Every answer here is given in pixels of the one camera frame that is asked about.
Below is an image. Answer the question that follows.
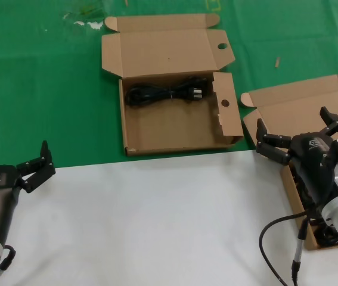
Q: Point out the plain open cardboard box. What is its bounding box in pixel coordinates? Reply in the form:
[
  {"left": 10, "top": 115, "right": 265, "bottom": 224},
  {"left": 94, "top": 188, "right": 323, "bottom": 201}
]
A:
[{"left": 240, "top": 73, "right": 338, "bottom": 251}]

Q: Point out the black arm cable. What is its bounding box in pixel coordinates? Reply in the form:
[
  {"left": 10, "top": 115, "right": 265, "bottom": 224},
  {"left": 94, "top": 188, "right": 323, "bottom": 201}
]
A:
[
  {"left": 259, "top": 208, "right": 311, "bottom": 286},
  {"left": 0, "top": 244, "right": 17, "bottom": 272}
]

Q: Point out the grey right arm cable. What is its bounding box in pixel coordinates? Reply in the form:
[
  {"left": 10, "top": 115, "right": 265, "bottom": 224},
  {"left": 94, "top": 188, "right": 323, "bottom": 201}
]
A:
[{"left": 290, "top": 217, "right": 310, "bottom": 286}]

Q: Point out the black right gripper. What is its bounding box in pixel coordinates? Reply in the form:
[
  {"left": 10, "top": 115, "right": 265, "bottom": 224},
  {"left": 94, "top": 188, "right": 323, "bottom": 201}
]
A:
[{"left": 255, "top": 106, "right": 338, "bottom": 207}]

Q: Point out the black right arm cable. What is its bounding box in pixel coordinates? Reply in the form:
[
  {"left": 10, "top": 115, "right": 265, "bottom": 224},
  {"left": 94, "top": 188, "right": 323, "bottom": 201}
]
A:
[{"left": 259, "top": 208, "right": 311, "bottom": 286}]

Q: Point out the green table cloth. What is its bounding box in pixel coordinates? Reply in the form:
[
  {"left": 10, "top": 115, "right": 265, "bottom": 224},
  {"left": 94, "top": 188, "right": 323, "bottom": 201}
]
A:
[{"left": 0, "top": 0, "right": 338, "bottom": 174}]

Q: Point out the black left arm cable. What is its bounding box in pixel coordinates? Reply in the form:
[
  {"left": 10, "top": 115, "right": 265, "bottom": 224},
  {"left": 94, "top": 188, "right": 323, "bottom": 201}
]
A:
[{"left": 0, "top": 244, "right": 17, "bottom": 272}]

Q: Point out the cardboard box with round holes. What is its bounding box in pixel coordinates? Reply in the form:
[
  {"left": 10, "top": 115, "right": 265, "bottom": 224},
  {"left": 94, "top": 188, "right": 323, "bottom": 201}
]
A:
[{"left": 101, "top": 13, "right": 244, "bottom": 157}]

